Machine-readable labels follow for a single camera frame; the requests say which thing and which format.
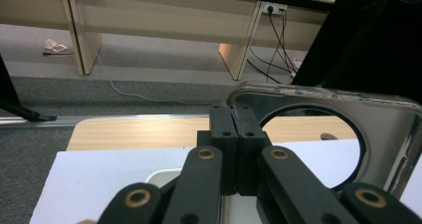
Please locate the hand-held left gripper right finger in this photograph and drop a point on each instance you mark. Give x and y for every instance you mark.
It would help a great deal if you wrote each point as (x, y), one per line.
(247, 127)

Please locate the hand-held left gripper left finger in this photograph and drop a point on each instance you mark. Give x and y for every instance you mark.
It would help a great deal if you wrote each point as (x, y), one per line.
(229, 124)

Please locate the grey phone case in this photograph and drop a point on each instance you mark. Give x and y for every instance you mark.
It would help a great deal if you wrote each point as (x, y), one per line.
(384, 117)

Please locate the beige wooden desk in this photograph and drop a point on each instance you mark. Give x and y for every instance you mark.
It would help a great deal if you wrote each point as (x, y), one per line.
(166, 18)

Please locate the white table cover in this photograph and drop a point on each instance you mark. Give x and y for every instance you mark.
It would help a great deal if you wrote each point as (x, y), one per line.
(106, 180)

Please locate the black curtain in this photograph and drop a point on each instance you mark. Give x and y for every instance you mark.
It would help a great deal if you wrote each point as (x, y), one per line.
(371, 44)

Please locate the crumpled paper scrap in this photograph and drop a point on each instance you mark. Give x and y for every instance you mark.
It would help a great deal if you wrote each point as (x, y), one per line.
(54, 45)

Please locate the black stand leg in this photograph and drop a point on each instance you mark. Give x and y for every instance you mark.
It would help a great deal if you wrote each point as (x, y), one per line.
(13, 104)

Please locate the white wall socket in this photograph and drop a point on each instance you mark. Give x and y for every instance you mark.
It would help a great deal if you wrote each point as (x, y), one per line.
(273, 7)

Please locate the aluminium cross rail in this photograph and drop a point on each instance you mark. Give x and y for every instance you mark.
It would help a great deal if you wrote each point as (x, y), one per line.
(99, 121)

